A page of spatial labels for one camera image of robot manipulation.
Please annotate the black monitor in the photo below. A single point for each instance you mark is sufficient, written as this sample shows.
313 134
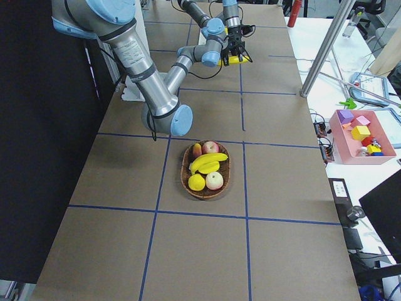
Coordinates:
382 208

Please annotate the yellow lemon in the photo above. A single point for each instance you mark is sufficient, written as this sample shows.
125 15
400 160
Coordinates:
196 182

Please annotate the purple toy cube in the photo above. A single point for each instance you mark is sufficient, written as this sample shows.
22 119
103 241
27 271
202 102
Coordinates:
345 116

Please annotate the brown wicker basket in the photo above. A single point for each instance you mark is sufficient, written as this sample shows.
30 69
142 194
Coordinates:
185 173

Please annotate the red yellow mango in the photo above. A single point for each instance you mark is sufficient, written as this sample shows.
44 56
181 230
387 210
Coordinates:
196 151

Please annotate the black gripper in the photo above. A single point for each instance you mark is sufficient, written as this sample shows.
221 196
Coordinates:
234 34

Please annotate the red bottle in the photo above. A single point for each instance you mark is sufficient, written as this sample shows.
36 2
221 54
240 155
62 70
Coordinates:
296 6

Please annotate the aluminium frame post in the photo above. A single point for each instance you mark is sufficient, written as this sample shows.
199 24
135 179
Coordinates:
328 41

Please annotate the yellow toy cube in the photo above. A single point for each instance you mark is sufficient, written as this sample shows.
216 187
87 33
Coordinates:
360 132

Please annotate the clear water bottle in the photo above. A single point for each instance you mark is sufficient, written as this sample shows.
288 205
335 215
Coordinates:
353 22

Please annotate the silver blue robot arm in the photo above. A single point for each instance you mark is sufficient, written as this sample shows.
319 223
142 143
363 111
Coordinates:
213 12
114 23

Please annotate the red pink apple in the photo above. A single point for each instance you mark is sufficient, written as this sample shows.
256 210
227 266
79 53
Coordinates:
210 147

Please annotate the pink plastic bin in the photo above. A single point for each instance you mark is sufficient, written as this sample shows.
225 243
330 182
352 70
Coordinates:
374 150

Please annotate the pink white apple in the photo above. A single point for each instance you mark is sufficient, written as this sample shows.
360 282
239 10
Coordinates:
214 181

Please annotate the green handled reach grabber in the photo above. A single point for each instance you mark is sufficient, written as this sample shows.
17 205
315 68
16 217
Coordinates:
352 86

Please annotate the blue cased tablet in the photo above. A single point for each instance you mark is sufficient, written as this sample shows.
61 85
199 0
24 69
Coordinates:
375 84
391 118

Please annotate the yellow banana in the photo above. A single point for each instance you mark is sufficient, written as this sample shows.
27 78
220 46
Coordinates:
235 60
207 163

